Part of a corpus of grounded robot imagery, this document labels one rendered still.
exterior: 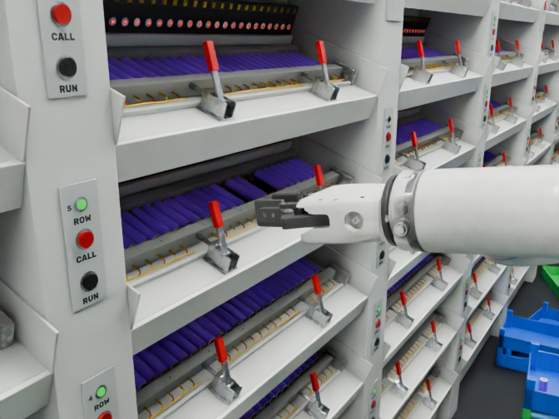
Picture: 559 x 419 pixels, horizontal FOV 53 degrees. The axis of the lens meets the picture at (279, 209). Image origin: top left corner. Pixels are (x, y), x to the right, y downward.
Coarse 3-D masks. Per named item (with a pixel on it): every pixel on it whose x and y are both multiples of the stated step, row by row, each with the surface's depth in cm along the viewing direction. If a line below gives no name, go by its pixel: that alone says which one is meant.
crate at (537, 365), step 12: (540, 360) 151; (552, 360) 149; (528, 372) 140; (540, 372) 149; (552, 372) 149; (528, 384) 134; (552, 384) 144; (528, 396) 134; (540, 396) 133; (552, 396) 132; (528, 408) 135; (540, 408) 134; (552, 408) 133
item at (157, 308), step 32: (224, 160) 95; (320, 160) 112; (128, 192) 79; (256, 224) 87; (256, 256) 80; (288, 256) 87; (128, 288) 59; (160, 288) 68; (192, 288) 69; (224, 288) 74; (160, 320) 64; (192, 320) 71
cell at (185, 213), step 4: (164, 200) 82; (168, 200) 82; (172, 200) 82; (168, 204) 82; (172, 204) 82; (176, 204) 82; (172, 208) 81; (176, 208) 81; (180, 208) 81; (184, 208) 81; (180, 212) 81; (184, 212) 81; (188, 212) 81; (184, 216) 81; (188, 216) 80; (192, 216) 80; (196, 216) 80; (192, 220) 80; (196, 220) 80
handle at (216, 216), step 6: (210, 204) 73; (216, 204) 74; (210, 210) 73; (216, 210) 74; (216, 216) 73; (216, 222) 73; (222, 222) 74; (216, 228) 74; (222, 228) 74; (222, 234) 74; (222, 240) 74; (222, 246) 74; (222, 252) 74
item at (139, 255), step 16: (336, 176) 108; (288, 192) 95; (240, 208) 86; (192, 224) 77; (208, 224) 79; (224, 224) 81; (160, 240) 72; (176, 240) 73; (192, 240) 76; (128, 256) 67; (144, 256) 69; (160, 256) 71
